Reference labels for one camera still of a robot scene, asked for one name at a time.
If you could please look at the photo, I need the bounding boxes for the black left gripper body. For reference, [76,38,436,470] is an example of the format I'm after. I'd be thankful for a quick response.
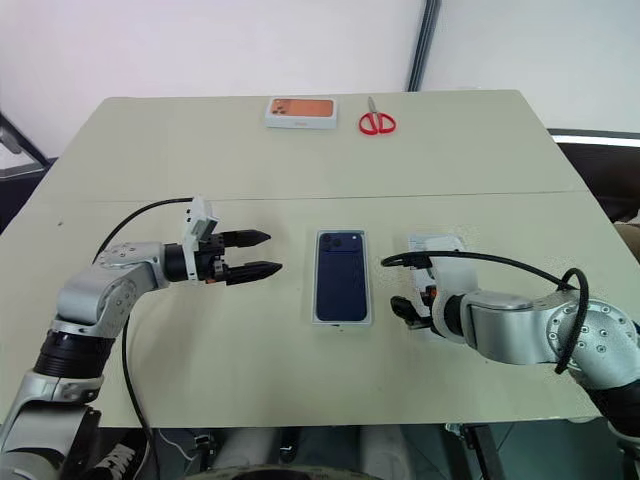
[196,232,236,288]

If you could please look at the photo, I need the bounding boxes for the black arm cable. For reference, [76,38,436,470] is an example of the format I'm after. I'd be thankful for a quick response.
[381,251,590,375]
[91,197,162,480]

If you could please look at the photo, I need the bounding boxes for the dark sofa with light trim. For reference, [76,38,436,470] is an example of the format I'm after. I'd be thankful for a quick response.
[546,128,640,224]

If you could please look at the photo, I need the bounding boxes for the white box showing blue smartphone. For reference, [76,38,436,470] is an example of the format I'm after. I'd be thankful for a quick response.
[311,227,377,328]

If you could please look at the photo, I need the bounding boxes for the black vertical frame post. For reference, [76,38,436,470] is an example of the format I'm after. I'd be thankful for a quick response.
[406,0,443,92]

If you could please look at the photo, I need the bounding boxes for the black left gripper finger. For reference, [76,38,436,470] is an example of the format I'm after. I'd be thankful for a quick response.
[227,260,284,287]
[223,229,272,250]

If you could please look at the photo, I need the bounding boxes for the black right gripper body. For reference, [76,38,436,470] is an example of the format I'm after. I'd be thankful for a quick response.
[417,282,441,321]

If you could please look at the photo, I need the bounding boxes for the red handled scissors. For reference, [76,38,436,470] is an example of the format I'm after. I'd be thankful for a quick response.
[357,95,398,137]

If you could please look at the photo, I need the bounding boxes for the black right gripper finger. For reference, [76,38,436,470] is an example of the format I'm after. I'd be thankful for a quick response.
[390,295,430,330]

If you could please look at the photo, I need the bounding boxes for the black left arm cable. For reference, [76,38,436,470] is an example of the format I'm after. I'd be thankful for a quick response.
[91,197,162,480]

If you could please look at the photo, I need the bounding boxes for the black metal frame stand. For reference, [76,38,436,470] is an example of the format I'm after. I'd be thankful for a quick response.
[0,110,59,180]

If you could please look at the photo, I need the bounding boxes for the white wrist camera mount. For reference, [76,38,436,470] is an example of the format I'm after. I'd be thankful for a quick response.
[180,195,223,284]
[426,252,476,339]

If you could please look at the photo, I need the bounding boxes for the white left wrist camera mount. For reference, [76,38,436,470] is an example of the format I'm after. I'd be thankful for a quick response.
[180,195,223,284]

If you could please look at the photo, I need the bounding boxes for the phone box with orange print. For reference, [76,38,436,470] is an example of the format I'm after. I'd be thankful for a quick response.
[263,96,339,131]

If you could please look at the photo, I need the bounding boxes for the metal table leg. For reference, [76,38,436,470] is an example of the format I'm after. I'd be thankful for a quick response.
[443,422,507,480]

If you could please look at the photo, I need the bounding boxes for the black shoe with white stripes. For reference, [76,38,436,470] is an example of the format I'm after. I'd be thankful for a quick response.
[92,435,153,480]

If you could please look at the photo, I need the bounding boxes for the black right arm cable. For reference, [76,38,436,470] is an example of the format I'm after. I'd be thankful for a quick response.
[381,251,590,375]

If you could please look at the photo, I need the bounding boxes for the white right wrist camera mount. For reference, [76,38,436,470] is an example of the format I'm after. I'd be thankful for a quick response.
[426,252,476,339]

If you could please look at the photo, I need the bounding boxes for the dark blue smartphone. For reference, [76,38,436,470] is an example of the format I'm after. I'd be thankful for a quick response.
[315,230,369,323]

